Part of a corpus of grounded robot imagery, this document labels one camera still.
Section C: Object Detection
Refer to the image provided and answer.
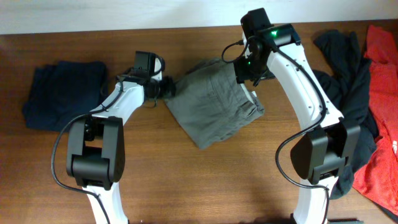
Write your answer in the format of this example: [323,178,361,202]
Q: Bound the black garment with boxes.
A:
[313,30,379,200]

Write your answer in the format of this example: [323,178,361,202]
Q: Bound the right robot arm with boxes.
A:
[232,8,360,223]

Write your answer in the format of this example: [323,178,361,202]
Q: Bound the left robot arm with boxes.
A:
[66,51,175,223]

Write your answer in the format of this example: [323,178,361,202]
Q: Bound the folded navy blue garment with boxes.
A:
[22,61,108,132]

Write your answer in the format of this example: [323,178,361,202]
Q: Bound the red garment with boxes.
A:
[353,26,397,215]

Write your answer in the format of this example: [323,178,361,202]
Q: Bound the grey shorts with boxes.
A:
[165,58,265,149]

